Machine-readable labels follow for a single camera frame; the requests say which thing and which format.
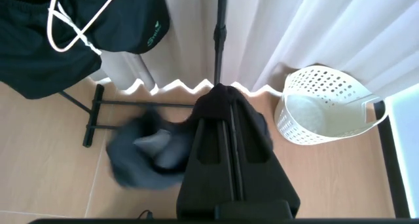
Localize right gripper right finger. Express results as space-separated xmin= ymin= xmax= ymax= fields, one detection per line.
xmin=230 ymin=100 xmax=301 ymax=218

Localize black clothes rack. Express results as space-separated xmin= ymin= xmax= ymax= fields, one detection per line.
xmin=58 ymin=0 xmax=229 ymax=149

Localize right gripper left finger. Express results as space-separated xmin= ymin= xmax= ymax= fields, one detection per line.
xmin=176 ymin=117 xmax=235 ymax=218

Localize black garment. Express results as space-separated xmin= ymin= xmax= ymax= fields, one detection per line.
xmin=106 ymin=83 xmax=274 ymax=189

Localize white laundry basket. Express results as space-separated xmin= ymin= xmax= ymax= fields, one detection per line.
xmin=274 ymin=65 xmax=389 ymax=146

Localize black shorts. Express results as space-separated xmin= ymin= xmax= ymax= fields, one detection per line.
xmin=0 ymin=0 xmax=171 ymax=100

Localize pink clothes hanger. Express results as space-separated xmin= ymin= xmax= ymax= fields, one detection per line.
xmin=46 ymin=0 xmax=122 ymax=53

